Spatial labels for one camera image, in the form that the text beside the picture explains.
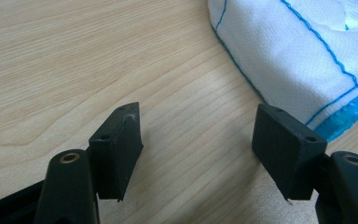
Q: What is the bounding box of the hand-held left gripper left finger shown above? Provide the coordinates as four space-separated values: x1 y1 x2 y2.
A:
88 102 145 203

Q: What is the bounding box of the white cloth with blue trim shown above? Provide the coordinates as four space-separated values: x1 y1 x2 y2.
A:
207 0 358 144

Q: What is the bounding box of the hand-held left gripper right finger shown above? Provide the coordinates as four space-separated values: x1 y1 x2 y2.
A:
251 103 328 202

